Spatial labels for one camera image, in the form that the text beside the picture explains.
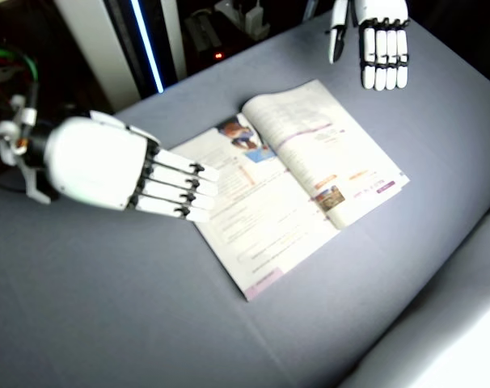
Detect printed textbook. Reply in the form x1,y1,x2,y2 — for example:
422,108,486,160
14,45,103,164
170,78,411,302

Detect white upright panel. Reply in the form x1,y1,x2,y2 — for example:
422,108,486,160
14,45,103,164
53,0,146,107

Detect blue light strip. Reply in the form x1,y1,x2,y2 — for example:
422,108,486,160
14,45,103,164
129,0,166,94

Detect grey table cloth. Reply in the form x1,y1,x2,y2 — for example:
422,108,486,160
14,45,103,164
0,7,490,388

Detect black device with red light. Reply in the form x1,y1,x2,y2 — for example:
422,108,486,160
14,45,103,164
196,47,234,65

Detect green cable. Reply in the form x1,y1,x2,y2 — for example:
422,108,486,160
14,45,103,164
0,44,40,107

